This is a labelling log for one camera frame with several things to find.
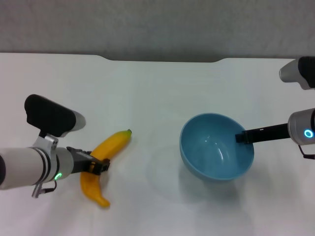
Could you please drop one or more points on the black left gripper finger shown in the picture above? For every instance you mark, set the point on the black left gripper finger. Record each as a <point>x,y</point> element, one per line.
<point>101,166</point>

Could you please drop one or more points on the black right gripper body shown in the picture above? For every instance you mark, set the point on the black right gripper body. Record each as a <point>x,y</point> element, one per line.
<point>268,134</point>

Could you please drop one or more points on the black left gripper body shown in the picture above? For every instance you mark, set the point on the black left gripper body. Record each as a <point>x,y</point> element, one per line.
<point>80,162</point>

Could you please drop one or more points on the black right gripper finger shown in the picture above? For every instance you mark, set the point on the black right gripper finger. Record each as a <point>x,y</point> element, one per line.
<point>241,137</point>

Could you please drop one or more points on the yellow banana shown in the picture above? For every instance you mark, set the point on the yellow banana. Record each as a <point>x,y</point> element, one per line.
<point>110,145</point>

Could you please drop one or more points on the blue ceramic bowl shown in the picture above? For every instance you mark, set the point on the blue ceramic bowl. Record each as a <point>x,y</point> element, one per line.
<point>209,152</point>

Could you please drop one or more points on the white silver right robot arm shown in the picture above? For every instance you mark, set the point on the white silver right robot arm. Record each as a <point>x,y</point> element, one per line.
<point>301,125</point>

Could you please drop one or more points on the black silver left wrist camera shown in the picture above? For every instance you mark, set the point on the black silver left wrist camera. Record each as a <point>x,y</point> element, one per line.
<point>49,115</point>

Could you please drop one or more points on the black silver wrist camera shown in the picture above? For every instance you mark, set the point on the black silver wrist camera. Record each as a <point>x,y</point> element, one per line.
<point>300,71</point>
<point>49,115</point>

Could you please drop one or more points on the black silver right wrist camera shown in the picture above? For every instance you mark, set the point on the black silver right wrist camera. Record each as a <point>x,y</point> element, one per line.
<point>300,71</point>

